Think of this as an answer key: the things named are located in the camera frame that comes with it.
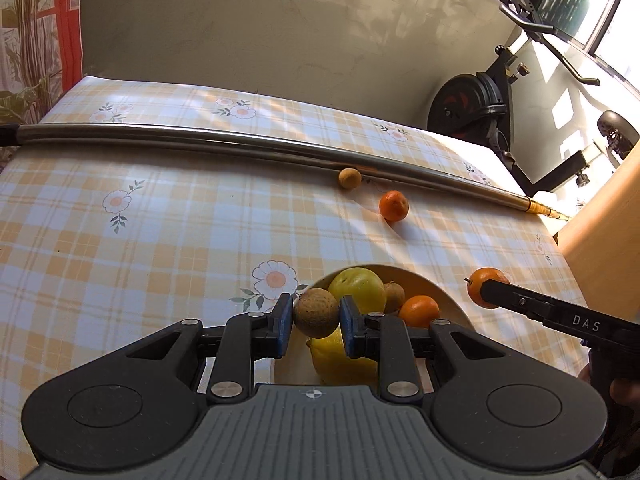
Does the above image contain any brown kiwi in plate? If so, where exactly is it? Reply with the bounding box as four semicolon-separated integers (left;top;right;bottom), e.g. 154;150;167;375
384;282;406;313

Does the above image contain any wooden side furniture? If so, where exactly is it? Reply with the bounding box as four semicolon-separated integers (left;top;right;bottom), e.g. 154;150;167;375
556;148;640;321

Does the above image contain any tangerine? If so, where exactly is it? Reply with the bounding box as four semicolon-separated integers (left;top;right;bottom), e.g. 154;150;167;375
378;191;410;222
464;266;511;310

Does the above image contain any brown kiwi by pole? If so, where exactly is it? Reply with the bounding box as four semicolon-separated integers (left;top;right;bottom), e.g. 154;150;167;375
338;168;362;191

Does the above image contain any tangerine plate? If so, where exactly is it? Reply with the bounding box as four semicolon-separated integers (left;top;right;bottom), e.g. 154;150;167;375
398;295;440;328

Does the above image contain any red floral curtain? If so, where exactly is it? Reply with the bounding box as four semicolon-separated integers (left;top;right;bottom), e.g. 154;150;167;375
1;0;82;124

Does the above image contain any long metal pole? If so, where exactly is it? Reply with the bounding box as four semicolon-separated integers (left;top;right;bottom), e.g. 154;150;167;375
1;122;570;221

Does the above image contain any cream round plate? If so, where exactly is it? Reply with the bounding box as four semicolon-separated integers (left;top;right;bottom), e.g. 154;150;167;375
271;263;472;394

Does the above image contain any black exercise bike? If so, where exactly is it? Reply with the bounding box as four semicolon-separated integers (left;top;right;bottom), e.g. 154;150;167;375
425;0;640;198

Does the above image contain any brown kiwi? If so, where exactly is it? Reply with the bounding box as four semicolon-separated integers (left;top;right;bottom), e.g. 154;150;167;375
338;168;362;191
293;301;340;338
384;282;406;313

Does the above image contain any person's right hand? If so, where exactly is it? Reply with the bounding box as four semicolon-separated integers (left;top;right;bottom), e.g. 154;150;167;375
577;361;640;411

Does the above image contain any plaid floral tablecloth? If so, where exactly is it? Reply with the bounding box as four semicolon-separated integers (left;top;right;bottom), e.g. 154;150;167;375
0;75;589;480

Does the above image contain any large yellow lemon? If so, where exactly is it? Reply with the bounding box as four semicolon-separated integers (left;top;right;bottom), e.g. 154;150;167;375
306;327;378;386

